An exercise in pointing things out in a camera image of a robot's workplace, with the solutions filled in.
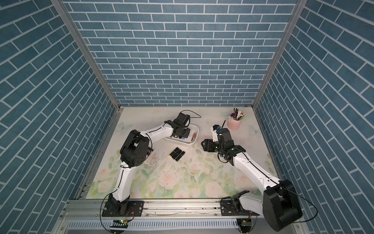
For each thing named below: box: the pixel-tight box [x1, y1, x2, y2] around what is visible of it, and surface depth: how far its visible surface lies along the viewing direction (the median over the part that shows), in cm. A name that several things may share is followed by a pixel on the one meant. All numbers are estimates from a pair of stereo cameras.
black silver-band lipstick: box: [171, 149, 183, 160], surface depth 93 cm
